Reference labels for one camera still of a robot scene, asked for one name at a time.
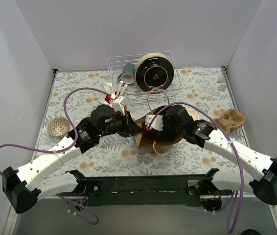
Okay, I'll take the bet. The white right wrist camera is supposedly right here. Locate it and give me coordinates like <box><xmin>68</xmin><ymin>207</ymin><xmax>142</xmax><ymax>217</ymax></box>
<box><xmin>145</xmin><ymin>115</ymin><xmax>163</xmax><ymax>131</ymax></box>

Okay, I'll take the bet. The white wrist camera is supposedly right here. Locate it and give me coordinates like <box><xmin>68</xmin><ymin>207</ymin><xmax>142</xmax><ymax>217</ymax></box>
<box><xmin>112</xmin><ymin>96</ymin><xmax>129</xmax><ymax>115</ymax></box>
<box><xmin>145</xmin><ymin>115</ymin><xmax>163</xmax><ymax>131</ymax></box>

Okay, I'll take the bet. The white wire dish rack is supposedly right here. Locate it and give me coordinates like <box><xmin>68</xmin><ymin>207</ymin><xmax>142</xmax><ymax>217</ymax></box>
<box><xmin>107</xmin><ymin>51</ymin><xmax>182</xmax><ymax>104</ymax></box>

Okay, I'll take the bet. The red ribbed straw holder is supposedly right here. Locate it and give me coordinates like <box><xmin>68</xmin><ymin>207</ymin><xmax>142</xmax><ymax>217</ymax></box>
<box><xmin>105</xmin><ymin>96</ymin><xmax>127</xmax><ymax>111</ymax></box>

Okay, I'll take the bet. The white straw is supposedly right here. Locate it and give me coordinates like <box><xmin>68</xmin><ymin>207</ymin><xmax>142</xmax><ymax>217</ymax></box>
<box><xmin>116</xmin><ymin>81</ymin><xmax>128</xmax><ymax>97</ymax></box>
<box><xmin>100</xmin><ymin>99</ymin><xmax>112</xmax><ymax>107</ymax></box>
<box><xmin>104</xmin><ymin>83</ymin><xmax>115</xmax><ymax>99</ymax></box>

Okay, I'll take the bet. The patterned small bowl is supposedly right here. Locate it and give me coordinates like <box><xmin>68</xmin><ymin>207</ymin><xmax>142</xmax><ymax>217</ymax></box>
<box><xmin>47</xmin><ymin>117</ymin><xmax>70</xmax><ymax>138</ymax></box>

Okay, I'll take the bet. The green paper bag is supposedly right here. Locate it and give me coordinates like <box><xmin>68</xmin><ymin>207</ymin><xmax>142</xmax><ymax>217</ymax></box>
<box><xmin>135</xmin><ymin>88</ymin><xmax>185</xmax><ymax>156</ymax></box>

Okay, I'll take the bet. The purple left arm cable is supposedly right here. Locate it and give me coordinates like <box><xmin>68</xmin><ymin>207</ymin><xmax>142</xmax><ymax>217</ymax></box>
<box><xmin>0</xmin><ymin>87</ymin><xmax>116</xmax><ymax>225</ymax></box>

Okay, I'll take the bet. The grey ceramic mug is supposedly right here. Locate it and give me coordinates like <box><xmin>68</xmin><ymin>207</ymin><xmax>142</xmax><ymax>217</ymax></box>
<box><xmin>117</xmin><ymin>63</ymin><xmax>136</xmax><ymax>84</ymax></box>

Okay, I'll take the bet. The black round plate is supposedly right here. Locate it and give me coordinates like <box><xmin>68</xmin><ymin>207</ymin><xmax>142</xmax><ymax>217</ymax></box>
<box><xmin>135</xmin><ymin>52</ymin><xmax>174</xmax><ymax>92</ymax></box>

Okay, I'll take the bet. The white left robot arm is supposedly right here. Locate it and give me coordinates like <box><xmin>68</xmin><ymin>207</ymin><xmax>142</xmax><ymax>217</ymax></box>
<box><xmin>2</xmin><ymin>105</ymin><xmax>142</xmax><ymax>214</ymax></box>

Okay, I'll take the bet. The brown paper cup stack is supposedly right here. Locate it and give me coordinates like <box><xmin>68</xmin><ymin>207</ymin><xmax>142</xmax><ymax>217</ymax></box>
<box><xmin>187</xmin><ymin>109</ymin><xmax>199</xmax><ymax>121</ymax></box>

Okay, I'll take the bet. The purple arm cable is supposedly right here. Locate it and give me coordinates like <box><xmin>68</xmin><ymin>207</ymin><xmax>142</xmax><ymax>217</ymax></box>
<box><xmin>0</xmin><ymin>87</ymin><xmax>116</xmax><ymax>225</ymax></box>
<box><xmin>147</xmin><ymin>102</ymin><xmax>245</xmax><ymax>233</ymax></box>

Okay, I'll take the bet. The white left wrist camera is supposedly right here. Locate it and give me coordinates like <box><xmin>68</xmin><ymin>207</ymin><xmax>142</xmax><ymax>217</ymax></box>
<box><xmin>112</xmin><ymin>96</ymin><xmax>129</xmax><ymax>115</ymax></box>

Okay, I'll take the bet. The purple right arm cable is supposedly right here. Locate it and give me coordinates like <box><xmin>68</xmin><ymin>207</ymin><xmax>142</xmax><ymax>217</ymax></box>
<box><xmin>147</xmin><ymin>102</ymin><xmax>245</xmax><ymax>233</ymax></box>

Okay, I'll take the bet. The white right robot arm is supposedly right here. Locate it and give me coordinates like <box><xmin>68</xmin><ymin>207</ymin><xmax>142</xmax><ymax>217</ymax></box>
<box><xmin>158</xmin><ymin>103</ymin><xmax>277</xmax><ymax>206</ymax></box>

